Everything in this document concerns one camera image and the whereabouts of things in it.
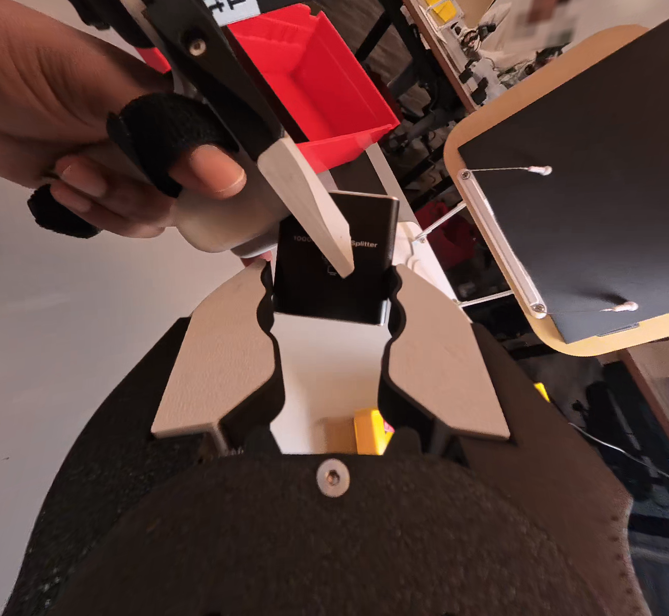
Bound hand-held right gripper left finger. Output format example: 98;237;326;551
151;261;284;440

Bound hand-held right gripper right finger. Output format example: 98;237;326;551
377;263;512;442

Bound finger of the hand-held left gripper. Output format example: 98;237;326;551
229;236;278;261
257;136;357;280

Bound black ethernet splitter box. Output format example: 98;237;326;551
272;190;401;328

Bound yellow plastic bin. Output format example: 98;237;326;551
353;381;552;456

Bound red plastic bin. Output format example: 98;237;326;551
135;3;401;174

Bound person's left hand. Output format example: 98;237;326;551
0;0;248;240

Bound dark red crate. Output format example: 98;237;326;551
414;199;478;273

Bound wooden work desk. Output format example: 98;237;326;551
370;0;483;113

